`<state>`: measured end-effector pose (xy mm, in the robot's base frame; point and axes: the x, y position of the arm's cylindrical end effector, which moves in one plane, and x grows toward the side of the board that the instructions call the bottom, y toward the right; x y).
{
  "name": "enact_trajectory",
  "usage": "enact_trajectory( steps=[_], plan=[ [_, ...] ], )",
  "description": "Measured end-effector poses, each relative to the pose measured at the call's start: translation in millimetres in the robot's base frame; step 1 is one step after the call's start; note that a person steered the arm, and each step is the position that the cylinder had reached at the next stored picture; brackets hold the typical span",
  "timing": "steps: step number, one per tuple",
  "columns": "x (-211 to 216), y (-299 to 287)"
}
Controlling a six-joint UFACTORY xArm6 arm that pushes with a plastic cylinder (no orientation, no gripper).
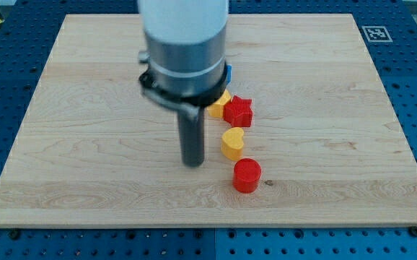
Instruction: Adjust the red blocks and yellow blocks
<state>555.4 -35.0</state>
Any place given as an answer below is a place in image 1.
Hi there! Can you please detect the blue block behind arm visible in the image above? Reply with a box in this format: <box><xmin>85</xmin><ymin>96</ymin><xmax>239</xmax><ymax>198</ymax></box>
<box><xmin>226</xmin><ymin>64</ymin><xmax>232</xmax><ymax>85</ymax></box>

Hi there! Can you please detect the yellow block behind arm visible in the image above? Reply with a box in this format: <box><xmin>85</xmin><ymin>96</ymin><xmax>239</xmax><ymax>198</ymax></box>
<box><xmin>206</xmin><ymin>90</ymin><xmax>232</xmax><ymax>118</ymax></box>

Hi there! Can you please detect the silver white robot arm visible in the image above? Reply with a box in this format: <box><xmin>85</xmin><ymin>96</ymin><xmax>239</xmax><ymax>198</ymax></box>
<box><xmin>137</xmin><ymin>0</ymin><xmax>229</xmax><ymax>98</ymax></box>

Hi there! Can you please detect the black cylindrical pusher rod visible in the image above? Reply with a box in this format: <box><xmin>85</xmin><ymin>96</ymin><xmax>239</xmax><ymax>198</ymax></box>
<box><xmin>177</xmin><ymin>108</ymin><xmax>205</xmax><ymax>168</ymax></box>

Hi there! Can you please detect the yellow heart block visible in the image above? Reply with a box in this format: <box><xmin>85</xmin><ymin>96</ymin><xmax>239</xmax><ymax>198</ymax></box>
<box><xmin>221</xmin><ymin>127</ymin><xmax>245</xmax><ymax>161</ymax></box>

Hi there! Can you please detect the red star block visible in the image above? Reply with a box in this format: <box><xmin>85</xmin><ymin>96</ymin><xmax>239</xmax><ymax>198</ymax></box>
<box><xmin>223</xmin><ymin>95</ymin><xmax>253</xmax><ymax>127</ymax></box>

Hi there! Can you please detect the red cylinder block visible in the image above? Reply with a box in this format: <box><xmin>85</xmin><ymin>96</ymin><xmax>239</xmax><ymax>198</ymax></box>
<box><xmin>232</xmin><ymin>158</ymin><xmax>262</xmax><ymax>194</ymax></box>

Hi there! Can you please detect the light wooden board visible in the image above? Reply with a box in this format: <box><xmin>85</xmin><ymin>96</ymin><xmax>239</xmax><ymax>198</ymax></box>
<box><xmin>0</xmin><ymin>14</ymin><xmax>417</xmax><ymax>229</ymax></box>

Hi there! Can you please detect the white fiducial marker tag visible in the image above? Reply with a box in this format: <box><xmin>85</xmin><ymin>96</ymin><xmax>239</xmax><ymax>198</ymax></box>
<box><xmin>362</xmin><ymin>25</ymin><xmax>392</xmax><ymax>43</ymax></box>

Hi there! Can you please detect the black mounting clamp ring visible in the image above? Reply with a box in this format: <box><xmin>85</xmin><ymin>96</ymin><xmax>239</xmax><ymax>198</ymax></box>
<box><xmin>138</xmin><ymin>64</ymin><xmax>229</xmax><ymax>122</ymax></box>

